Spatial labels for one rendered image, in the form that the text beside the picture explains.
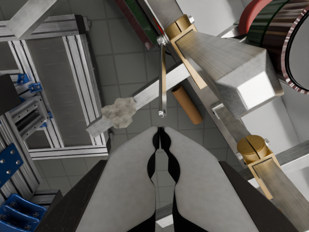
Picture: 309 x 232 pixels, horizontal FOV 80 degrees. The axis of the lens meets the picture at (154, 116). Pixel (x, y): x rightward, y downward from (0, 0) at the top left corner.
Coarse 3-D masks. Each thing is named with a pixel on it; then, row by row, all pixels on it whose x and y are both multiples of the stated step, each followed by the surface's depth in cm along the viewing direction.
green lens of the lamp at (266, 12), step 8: (272, 0) 13; (280, 0) 12; (288, 0) 11; (264, 8) 13; (272, 8) 12; (280, 8) 12; (256, 16) 14; (264, 16) 13; (272, 16) 12; (256, 24) 13; (264, 24) 12; (248, 32) 14; (256, 32) 13; (264, 32) 12; (248, 40) 14; (256, 40) 13
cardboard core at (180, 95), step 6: (174, 90) 128; (180, 90) 122; (180, 96) 123; (186, 96) 124; (180, 102) 126; (186, 102) 125; (192, 102) 128; (186, 108) 127; (192, 108) 128; (192, 114) 129; (198, 114) 130; (192, 120) 133; (198, 120) 131
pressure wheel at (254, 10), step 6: (252, 0) 30; (258, 0) 28; (264, 0) 28; (270, 0) 28; (246, 6) 31; (252, 6) 29; (258, 6) 28; (246, 12) 30; (252, 12) 29; (258, 12) 29; (240, 18) 32; (246, 18) 29; (252, 18) 29; (240, 24) 32; (246, 24) 30; (240, 30) 32; (246, 30) 30
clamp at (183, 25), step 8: (184, 16) 33; (176, 24) 35; (184, 24) 33; (192, 24) 33; (168, 32) 34; (176, 32) 33; (184, 32) 33; (176, 40) 34; (176, 48) 34; (184, 64) 36; (192, 72) 36; (200, 80) 37; (200, 88) 38
